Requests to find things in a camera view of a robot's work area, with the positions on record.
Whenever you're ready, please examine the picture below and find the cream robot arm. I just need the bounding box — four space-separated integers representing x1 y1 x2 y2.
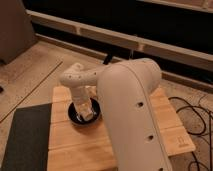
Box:
60 58 172 171

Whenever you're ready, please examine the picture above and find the black ceramic bowl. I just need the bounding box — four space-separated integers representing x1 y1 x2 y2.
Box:
68 98 101 125

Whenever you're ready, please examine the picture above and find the wooden bamboo board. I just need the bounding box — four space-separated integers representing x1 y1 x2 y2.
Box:
47 86 196 171

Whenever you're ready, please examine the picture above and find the dark grey mat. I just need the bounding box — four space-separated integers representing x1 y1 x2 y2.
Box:
1 103 52 171

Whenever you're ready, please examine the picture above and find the grey cabinet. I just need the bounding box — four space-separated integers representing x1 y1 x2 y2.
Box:
0 0 37 64

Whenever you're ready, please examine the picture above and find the wooden rail beam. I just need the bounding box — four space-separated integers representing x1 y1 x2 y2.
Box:
27 10 213 72

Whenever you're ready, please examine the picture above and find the black cable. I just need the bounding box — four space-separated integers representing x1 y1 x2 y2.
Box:
168 95 213 171

